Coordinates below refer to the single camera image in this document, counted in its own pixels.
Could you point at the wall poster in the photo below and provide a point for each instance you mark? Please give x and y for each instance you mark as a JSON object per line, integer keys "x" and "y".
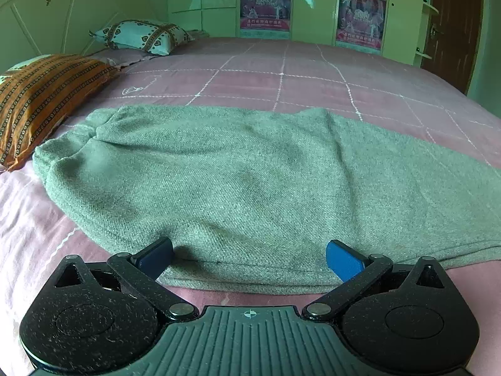
{"x": 266, "y": 2}
{"x": 362, "y": 15}

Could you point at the white wardrobe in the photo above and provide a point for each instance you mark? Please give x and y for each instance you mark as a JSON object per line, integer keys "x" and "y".
{"x": 305, "y": 4}

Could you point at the orange striped pillow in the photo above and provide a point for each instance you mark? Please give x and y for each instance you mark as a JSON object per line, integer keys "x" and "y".
{"x": 37, "y": 98}

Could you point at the white patterned pillow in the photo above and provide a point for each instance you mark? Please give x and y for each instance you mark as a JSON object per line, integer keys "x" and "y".
{"x": 141, "y": 35}

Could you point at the pink checked bed sheet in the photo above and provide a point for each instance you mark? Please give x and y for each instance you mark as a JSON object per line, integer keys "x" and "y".
{"x": 297, "y": 74}

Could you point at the pink flat pillow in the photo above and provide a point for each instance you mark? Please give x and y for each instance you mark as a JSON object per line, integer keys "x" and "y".
{"x": 117, "y": 55}

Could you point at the brown wooden door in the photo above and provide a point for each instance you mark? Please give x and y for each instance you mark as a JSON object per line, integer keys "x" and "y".
{"x": 456, "y": 23}

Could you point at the white corner shelf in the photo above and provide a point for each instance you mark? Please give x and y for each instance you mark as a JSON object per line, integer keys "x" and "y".
{"x": 427, "y": 11}

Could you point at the white headboard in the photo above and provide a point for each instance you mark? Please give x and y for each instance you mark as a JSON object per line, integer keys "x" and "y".
{"x": 47, "y": 19}

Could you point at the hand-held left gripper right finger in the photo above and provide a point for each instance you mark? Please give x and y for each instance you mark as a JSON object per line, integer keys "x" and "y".
{"x": 344, "y": 259}

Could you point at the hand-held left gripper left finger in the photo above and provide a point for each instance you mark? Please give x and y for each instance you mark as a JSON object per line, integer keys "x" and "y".
{"x": 153, "y": 257}

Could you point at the grey-green knit pants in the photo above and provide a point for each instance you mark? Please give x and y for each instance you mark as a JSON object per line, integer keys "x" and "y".
{"x": 250, "y": 192}

